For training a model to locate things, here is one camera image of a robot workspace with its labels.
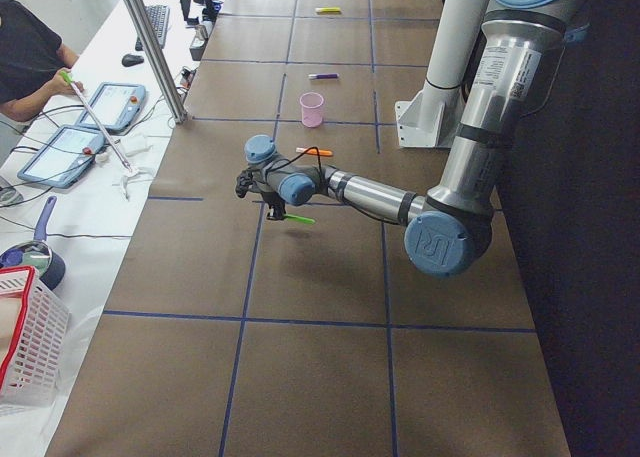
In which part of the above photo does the blue teach pendant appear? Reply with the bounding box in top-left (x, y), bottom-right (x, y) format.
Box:
top-left (17, 125), bottom-right (106, 189)
top-left (89, 82), bottom-right (147, 134)

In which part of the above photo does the black keyboard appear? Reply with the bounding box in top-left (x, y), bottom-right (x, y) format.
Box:
top-left (145, 4), bottom-right (170, 49)

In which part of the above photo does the white reacher grabber stick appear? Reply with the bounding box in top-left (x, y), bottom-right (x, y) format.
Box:
top-left (58, 70), bottom-right (151, 200)

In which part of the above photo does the pink mesh pen holder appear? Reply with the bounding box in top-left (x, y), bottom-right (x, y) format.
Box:
top-left (299, 92), bottom-right (324, 128)

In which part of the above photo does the blue frying pan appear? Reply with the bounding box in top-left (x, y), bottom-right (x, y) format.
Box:
top-left (1, 196), bottom-right (66, 290)

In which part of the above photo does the yellow marker pen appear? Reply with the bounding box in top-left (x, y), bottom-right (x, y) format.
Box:
top-left (315, 7), bottom-right (342, 15)

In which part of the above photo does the aluminium frame post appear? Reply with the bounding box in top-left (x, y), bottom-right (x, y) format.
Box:
top-left (123, 0), bottom-right (187, 124)

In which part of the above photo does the black computer mouse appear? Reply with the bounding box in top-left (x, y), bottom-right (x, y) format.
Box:
top-left (121, 54), bottom-right (145, 68)

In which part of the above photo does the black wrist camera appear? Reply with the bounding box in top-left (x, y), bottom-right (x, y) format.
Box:
top-left (235, 169), bottom-right (258, 199)

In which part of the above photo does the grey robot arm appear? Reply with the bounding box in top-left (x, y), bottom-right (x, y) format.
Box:
top-left (236, 0), bottom-right (588, 276)

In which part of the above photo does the orange marker pen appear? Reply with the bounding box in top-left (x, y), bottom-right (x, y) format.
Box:
top-left (296, 147), bottom-right (334, 157)

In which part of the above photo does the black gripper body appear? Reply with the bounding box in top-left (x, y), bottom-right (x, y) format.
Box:
top-left (263, 192), bottom-right (286, 214)

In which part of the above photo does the near blue teach pendant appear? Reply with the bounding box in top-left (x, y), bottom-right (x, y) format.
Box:
top-left (17, 125), bottom-right (106, 189)

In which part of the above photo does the far blue teach pendant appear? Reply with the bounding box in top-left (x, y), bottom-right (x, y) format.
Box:
top-left (89, 82), bottom-right (147, 134)

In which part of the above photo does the person in black shirt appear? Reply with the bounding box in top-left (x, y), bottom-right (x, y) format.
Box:
top-left (1, 0), bottom-right (83, 122)

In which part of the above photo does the green marker pen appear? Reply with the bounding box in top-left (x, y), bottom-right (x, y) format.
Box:
top-left (284, 214), bottom-right (316, 225)

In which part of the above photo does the red white plastic basket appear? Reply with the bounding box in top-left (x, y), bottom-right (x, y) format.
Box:
top-left (1, 266), bottom-right (70, 416)

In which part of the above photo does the purple marker pen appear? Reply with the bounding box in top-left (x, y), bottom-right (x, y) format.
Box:
top-left (308, 73), bottom-right (340, 81)

